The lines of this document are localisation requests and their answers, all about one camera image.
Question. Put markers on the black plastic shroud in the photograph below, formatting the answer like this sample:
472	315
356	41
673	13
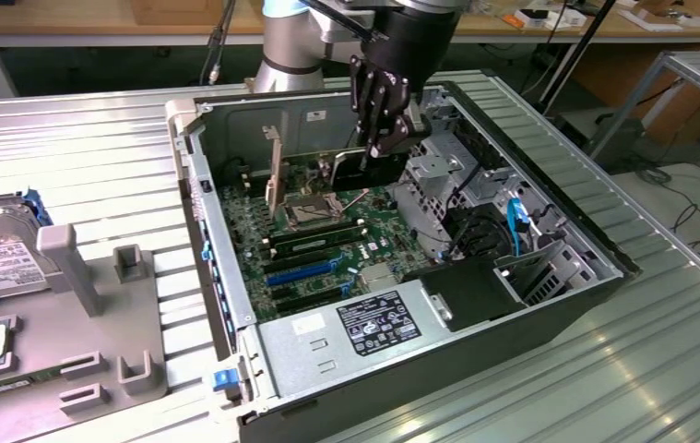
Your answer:
466	290

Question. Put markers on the blue expansion slot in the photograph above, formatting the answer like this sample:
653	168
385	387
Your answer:
304	274

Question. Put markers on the black tripod pole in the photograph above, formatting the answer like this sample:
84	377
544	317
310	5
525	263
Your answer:
578	46

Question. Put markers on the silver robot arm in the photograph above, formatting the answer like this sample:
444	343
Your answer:
289	46

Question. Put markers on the small blue clip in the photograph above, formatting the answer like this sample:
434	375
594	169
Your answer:
206	254

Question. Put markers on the CPU socket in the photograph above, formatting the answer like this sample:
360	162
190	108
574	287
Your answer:
313	214

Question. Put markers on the installed RAM stick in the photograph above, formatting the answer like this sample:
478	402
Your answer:
320	244

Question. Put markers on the white flat item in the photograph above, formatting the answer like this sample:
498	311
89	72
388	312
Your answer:
652	18

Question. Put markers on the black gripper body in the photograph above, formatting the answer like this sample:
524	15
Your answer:
414	41

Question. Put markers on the black box on floor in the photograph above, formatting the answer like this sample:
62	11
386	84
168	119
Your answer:
602	134

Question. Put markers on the open black PC case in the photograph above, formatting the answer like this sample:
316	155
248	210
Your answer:
541	332

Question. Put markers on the long black expansion slot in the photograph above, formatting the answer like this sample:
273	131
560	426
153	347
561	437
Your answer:
313	299
298	266

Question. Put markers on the silver power supply with label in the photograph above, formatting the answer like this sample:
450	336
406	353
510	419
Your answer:
301	360

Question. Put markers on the brown cardboard box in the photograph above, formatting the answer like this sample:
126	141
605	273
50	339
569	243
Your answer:
621	78

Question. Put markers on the orange and white box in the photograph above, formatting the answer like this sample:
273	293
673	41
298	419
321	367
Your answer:
532	19

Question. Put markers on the black RAM slot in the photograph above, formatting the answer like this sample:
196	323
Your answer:
257	184
313	231
254	174

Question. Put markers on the metal disk bay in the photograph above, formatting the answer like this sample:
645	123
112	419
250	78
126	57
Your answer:
562	272

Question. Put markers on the silver chipset heatsink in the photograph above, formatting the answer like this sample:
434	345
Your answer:
377	275

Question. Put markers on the wooden desk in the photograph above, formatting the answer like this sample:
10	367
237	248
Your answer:
80	20

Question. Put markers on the short black expansion slot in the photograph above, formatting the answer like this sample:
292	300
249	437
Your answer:
285	291

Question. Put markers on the graphics card with metal bracket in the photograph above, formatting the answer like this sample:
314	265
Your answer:
356	177

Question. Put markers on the green motherboard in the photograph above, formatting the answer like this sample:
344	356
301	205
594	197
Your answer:
386	231

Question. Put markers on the perforated metal drive cage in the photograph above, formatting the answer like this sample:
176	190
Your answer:
430	194

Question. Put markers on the grey parts rack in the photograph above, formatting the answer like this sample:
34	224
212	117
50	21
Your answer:
68	332

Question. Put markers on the blue disk caddy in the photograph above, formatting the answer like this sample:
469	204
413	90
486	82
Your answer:
33	205

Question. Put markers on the green RAM stick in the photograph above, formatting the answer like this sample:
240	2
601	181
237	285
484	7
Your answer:
12	385

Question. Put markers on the blue case latch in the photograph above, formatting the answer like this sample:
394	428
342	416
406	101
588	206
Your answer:
222	380

